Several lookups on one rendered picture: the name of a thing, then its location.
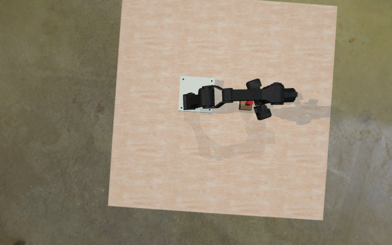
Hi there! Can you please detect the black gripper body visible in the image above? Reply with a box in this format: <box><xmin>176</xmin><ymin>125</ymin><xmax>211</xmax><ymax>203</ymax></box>
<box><xmin>246</xmin><ymin>78</ymin><xmax>272</xmax><ymax>120</ymax></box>

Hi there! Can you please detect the tan square block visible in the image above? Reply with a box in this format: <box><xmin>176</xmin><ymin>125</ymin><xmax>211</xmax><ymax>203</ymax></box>
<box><xmin>239</xmin><ymin>101</ymin><xmax>252</xmax><ymax>111</ymax></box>

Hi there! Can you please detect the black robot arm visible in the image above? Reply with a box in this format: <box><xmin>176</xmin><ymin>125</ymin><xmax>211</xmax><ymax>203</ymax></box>
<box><xmin>183</xmin><ymin>82</ymin><xmax>298</xmax><ymax>110</ymax></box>

